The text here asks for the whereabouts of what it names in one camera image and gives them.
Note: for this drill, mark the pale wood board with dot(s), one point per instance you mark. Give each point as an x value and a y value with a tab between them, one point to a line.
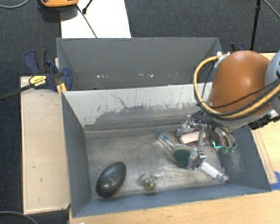
42	143

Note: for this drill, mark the small camouflage toy animal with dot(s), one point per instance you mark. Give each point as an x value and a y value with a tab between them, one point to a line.
149	182

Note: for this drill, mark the grey metal bin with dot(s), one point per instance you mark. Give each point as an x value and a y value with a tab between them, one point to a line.
137	62

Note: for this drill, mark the black cylinder on white bracket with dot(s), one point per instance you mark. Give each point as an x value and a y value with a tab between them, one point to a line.
261	121

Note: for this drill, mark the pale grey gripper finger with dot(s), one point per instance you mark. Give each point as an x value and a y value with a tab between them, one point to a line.
194	159
202	153

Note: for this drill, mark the dark grey egg-shaped object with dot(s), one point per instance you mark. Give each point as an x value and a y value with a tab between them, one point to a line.
111	179

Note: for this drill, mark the white and clear plastic tube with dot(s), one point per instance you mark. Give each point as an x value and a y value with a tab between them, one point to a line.
211	170

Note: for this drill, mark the pink and white oval object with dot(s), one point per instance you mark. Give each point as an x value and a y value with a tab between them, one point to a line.
190	137

